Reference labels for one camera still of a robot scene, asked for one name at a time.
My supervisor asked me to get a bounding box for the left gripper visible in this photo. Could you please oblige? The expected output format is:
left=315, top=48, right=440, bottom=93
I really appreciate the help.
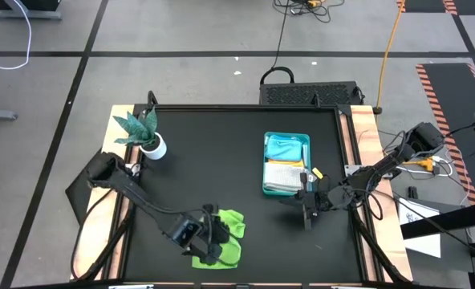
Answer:
left=181, top=203, right=232, bottom=267

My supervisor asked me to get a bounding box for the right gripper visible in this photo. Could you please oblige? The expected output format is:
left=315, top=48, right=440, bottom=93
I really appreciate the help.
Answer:
left=278, top=171, right=337, bottom=232

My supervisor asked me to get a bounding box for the teal plastic bin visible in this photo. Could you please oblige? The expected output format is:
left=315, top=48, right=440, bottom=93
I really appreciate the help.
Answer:
left=262, top=131, right=311, bottom=197

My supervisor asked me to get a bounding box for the green microfiber towel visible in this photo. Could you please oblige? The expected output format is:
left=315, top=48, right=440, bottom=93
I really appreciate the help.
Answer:
left=191, top=209, right=246, bottom=270

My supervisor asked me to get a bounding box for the white grey microfiber towel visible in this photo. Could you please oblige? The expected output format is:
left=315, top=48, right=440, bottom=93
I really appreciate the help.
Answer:
left=263, top=163, right=315, bottom=193

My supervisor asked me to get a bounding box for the blue microfiber towel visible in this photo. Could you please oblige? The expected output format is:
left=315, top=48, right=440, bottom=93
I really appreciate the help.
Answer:
left=265, top=134, right=304, bottom=162

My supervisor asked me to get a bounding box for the white plant pot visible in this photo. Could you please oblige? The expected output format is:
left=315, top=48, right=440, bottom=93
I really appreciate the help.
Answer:
left=139, top=132, right=168, bottom=161

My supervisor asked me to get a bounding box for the wooden table side board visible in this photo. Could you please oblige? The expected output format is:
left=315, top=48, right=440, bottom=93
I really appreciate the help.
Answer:
left=71, top=104, right=136, bottom=280
left=349, top=104, right=414, bottom=282

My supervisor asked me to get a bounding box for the black computer case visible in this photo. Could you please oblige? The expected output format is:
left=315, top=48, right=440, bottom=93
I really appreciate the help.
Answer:
left=259, top=81, right=362, bottom=106

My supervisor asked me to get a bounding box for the artificial green plant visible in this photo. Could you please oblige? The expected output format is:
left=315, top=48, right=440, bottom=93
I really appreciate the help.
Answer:
left=112, top=107, right=159, bottom=146

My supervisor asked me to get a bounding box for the white paper sheet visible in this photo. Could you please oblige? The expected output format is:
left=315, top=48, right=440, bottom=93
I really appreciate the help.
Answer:
left=397, top=197, right=442, bottom=258

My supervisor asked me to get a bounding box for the black flat beam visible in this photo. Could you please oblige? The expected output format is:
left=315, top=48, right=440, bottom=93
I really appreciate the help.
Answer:
left=400, top=200, right=475, bottom=240

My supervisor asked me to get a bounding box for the black striped floor mat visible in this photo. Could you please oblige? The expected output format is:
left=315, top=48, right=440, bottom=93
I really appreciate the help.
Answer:
left=397, top=0, right=475, bottom=16
left=416, top=63, right=475, bottom=206

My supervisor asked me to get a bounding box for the grey desk foot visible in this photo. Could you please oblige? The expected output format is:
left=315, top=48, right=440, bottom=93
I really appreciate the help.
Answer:
left=0, top=10, right=62, bottom=20

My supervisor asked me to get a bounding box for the black looped cable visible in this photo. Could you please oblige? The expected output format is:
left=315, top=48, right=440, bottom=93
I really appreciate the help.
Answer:
left=260, top=66, right=295, bottom=85

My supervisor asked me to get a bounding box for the white power adapter cable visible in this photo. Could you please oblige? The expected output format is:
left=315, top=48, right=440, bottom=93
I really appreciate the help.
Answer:
left=401, top=155, right=455, bottom=177

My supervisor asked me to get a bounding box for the black hanging cable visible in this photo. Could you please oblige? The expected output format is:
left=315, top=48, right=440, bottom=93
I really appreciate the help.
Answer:
left=271, top=0, right=289, bottom=69

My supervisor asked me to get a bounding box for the yellow hanging cable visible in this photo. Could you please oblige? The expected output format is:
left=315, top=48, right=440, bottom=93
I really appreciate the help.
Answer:
left=376, top=0, right=406, bottom=116

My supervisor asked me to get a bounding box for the black cable bundle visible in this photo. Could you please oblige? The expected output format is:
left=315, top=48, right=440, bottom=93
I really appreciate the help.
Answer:
left=273, top=0, right=345, bottom=23

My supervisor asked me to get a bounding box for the white floor cable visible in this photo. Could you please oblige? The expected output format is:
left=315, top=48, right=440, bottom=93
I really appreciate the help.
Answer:
left=0, top=0, right=32, bottom=71

